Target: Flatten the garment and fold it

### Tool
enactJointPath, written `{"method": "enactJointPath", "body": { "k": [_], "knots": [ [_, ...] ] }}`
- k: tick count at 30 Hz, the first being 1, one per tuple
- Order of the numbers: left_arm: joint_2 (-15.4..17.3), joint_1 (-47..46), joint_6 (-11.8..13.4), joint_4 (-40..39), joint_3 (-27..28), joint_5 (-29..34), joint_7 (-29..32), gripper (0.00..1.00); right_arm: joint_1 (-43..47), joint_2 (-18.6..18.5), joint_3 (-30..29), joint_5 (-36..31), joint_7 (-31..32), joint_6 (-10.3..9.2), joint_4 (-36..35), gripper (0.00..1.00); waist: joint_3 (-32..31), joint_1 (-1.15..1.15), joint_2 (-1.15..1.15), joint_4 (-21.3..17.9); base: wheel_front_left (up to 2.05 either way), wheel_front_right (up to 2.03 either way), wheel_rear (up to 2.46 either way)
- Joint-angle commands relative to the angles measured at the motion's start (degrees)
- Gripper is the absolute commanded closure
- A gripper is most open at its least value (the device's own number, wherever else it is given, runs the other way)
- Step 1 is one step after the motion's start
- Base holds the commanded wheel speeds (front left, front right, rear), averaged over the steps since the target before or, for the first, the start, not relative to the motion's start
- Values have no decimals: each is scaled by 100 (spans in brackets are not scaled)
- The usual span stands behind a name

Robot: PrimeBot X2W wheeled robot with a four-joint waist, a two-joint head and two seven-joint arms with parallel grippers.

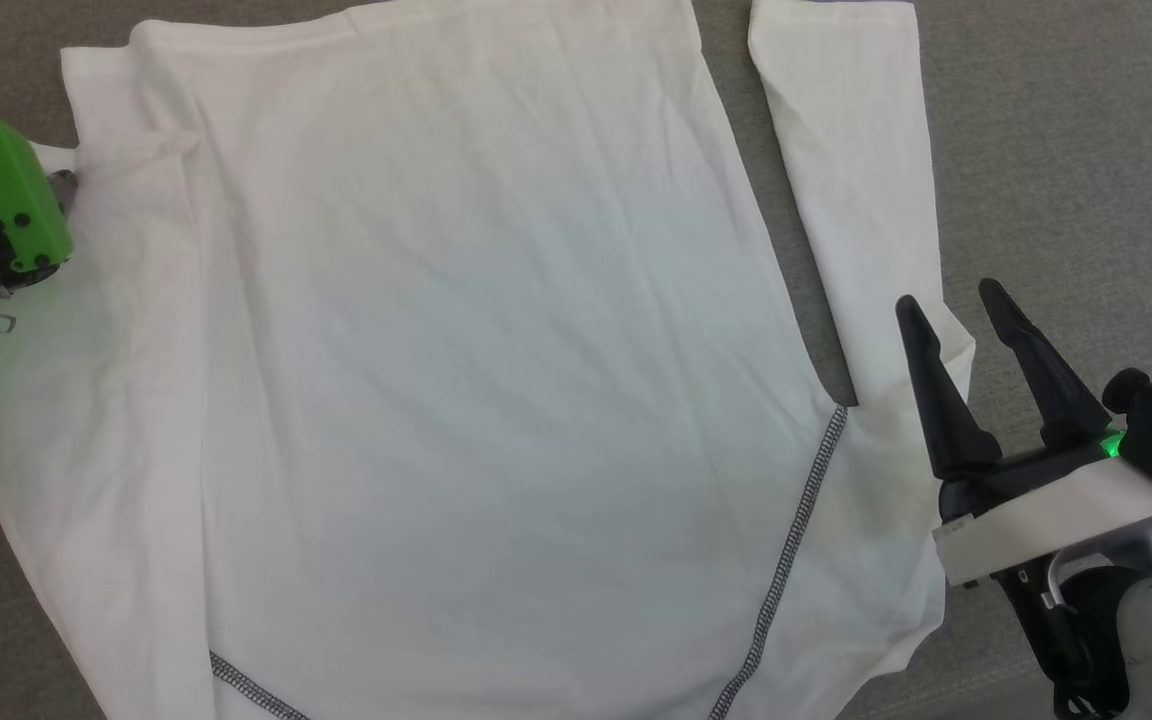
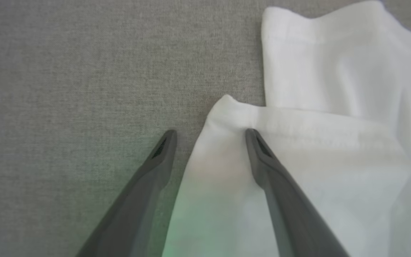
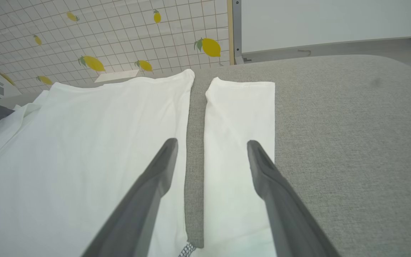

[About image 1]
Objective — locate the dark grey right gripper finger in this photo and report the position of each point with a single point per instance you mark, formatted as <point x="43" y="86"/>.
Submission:
<point x="1051" y="385"/>
<point x="941" y="400"/>

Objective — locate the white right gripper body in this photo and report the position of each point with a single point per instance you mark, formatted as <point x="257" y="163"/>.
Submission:
<point x="1046" y="520"/>

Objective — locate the white long sleeve garment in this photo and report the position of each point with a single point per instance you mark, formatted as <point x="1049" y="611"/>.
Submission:
<point x="456" y="380"/>

